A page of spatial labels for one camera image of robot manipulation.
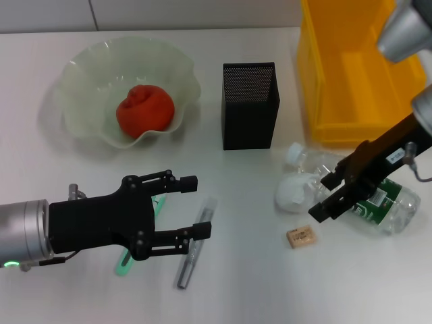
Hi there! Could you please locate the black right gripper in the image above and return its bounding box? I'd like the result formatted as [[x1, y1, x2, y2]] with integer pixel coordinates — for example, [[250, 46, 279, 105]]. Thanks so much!
[[307, 113, 428, 224]]

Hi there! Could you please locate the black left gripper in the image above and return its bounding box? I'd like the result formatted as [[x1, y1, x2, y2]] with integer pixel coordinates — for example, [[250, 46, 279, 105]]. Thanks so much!
[[49, 169, 213, 263]]

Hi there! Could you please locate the white paper ball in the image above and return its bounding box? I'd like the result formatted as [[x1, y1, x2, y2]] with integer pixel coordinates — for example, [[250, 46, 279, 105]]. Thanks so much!
[[275, 172, 323, 213]]

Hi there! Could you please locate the clear plastic water bottle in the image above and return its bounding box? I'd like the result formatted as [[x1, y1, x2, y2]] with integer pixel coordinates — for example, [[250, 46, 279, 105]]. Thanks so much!
[[286, 142, 422, 236]]

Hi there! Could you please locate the orange fruit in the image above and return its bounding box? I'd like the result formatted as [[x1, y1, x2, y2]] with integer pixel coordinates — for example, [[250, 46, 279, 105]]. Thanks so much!
[[116, 84, 176, 138]]

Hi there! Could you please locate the tan eraser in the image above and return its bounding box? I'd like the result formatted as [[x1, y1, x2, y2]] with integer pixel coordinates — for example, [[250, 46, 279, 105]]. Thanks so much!
[[286, 226, 318, 250]]

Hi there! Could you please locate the grey pen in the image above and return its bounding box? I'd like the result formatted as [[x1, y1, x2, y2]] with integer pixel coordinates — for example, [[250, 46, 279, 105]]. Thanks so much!
[[175, 197, 219, 290]]

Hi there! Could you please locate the green utility knife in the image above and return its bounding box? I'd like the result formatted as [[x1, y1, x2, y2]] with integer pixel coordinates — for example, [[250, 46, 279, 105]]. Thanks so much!
[[114, 194, 168, 277]]

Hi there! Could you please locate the black mesh pen holder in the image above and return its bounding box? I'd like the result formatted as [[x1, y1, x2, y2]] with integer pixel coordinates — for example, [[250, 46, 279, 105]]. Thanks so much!
[[221, 62, 281, 151]]

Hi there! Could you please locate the pale green glass fruit plate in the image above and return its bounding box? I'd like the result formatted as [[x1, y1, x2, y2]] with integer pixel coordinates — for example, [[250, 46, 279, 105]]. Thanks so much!
[[53, 36, 200, 149]]

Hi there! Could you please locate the yellow plastic bin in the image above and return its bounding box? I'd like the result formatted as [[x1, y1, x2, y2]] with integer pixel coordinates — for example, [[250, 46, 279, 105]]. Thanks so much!
[[296, 0, 426, 148]]

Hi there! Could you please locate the left gripper metal connector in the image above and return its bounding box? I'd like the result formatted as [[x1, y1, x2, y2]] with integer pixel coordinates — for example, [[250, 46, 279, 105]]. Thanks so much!
[[69, 184, 87, 200]]

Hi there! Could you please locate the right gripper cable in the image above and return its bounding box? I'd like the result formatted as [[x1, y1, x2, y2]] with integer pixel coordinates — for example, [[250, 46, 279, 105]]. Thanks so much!
[[404, 141, 432, 185]]

